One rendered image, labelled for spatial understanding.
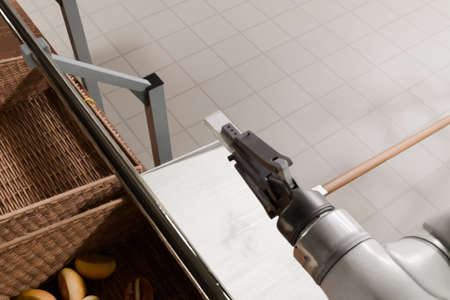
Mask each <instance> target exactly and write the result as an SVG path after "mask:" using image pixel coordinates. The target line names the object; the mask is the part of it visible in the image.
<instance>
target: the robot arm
mask: <svg viewBox="0 0 450 300"><path fill-rule="evenodd" d="M204 124H205V126H206V127H207V128H208V129H209V130H210V131H211V133H212V134H213V135H214V136H215V137H216V138H217V140H219V142H221V144H223V146H224V147H225V148H226V149H227V150H228V151H229V153H232V154H231V155H229V156H227V158H228V160H229V162H231V161H233V160H235V162H236V163H235V164H234V167H235V169H236V170H237V172H238V173H239V174H240V176H241V177H242V179H243V180H244V181H245V183H246V184H247V186H248V187H249V188H250V190H251V191H252V192H253V194H254V195H255V196H256V198H257V199H258V201H259V202H260V203H261V205H262V206H263V208H264V209H265V212H266V213H267V215H268V217H269V218H270V219H271V220H272V219H273V218H275V217H277V216H278V219H277V230H278V231H279V232H280V233H281V234H282V235H283V237H284V238H285V239H286V240H287V242H288V243H289V244H290V245H291V246H292V247H294V249H293V257H294V258H295V259H296V260H297V261H298V263H299V264H300V265H301V266H302V267H303V268H304V269H305V270H306V271H307V273H308V274H309V275H310V276H311V278H312V279H313V280H314V282H315V284H316V285H318V286H319V287H320V288H321V290H322V291H323V292H324V293H325V295H326V297H327V298H328V300H450V205H449V206H446V207H444V208H442V209H440V210H438V211H437V212H435V213H434V214H432V215H430V216H429V217H428V218H426V219H425V220H423V221H422V222H420V223H418V224H417V225H416V226H414V227H413V228H411V229H410V230H409V231H408V232H407V233H406V234H405V235H404V236H403V237H402V238H400V239H399V240H397V241H396V242H392V243H387V244H383V245H380V244H379V243H378V242H376V241H375V240H374V239H373V238H372V236H371V235H370V234H369V233H368V232H367V231H365V230H364V229H363V228H362V227H361V226H360V225H359V224H358V223H357V222H356V221H355V220H354V219H353V218H352V217H351V216H350V215H349V214H348V213H347V212H346V211H345V210H344V209H335V208H334V206H333V205H332V204H331V203H330V202H329V201H328V200H327V199H326V198H325V197H324V196H323V195H322V194H321V193H320V192H319V191H317V190H304V189H303V188H302V187H301V185H300V183H299V182H298V180H297V179H296V178H295V177H293V176H291V174H290V171H289V167H290V166H292V164H293V162H292V160H291V158H290V157H287V156H284V155H281V154H280V153H279V152H278V151H276V150H275V149H273V148H272V147H271V146H270V145H268V144H267V143H265V142H264V141H263V140H262V139H261V138H259V137H258V136H256V135H255V134H254V133H253V132H252V131H250V130H248V131H246V132H244V133H241V132H240V131H239V130H238V129H237V128H236V127H235V126H234V125H233V124H232V122H231V121H230V120H229V119H228V118H227V117H226V116H225V115H224V114H223V113H222V112H221V111H220V110H219V111H217V112H215V113H213V114H211V115H209V116H207V117H205V118H204Z"/></svg>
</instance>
